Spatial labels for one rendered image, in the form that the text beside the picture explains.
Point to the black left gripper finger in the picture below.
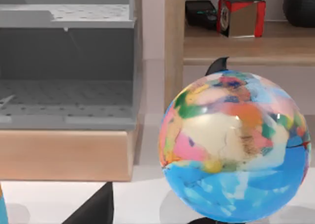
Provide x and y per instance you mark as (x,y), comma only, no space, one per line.
(102,206)

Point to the pale wooden drawer front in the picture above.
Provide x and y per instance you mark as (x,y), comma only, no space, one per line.
(64,155)

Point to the blue and orange object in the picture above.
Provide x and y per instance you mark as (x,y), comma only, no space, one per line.
(3,206)

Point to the colourful globe on black stand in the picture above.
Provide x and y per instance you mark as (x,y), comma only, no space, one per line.
(233,147)

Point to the grey pierced drawer inside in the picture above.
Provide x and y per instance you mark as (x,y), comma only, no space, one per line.
(69,61)

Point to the open wooden shelf unit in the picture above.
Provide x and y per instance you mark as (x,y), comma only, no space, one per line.
(174,37)

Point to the black box with teal marks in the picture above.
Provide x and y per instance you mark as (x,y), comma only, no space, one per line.
(199,13)

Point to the red and black cube clock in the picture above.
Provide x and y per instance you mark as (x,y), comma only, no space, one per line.
(242,19)

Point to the black round ball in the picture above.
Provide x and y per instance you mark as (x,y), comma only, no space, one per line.
(301,7)

